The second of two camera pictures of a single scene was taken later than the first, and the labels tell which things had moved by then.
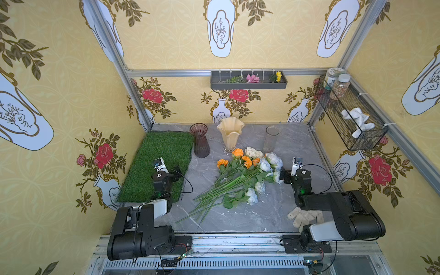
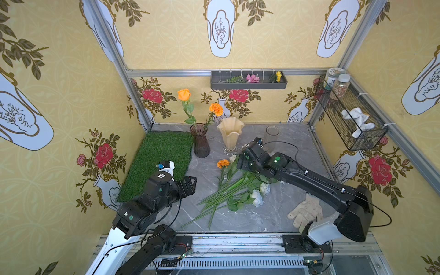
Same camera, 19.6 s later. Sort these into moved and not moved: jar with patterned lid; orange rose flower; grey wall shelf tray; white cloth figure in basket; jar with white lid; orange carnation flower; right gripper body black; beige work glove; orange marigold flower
Moved: right gripper body black; orange rose flower; orange marigold flower
Not moved: jar with white lid; white cloth figure in basket; orange carnation flower; jar with patterned lid; grey wall shelf tray; beige work glove
